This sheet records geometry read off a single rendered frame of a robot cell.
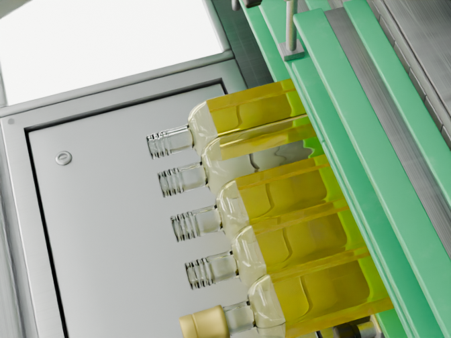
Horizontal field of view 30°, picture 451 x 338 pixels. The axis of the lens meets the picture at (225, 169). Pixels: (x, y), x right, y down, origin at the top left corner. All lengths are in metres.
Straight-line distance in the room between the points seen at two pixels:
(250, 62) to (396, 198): 0.54
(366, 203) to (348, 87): 0.12
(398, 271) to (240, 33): 0.59
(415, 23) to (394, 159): 0.16
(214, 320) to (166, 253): 0.22
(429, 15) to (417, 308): 0.29
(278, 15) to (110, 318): 0.41
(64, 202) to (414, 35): 0.49
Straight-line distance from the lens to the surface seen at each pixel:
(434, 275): 0.73
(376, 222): 0.83
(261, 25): 1.12
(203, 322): 0.83
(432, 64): 0.84
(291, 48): 0.97
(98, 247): 1.05
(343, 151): 0.87
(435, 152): 0.79
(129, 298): 1.01
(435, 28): 0.87
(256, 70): 1.24
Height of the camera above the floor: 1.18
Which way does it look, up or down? 7 degrees down
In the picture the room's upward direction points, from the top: 105 degrees counter-clockwise
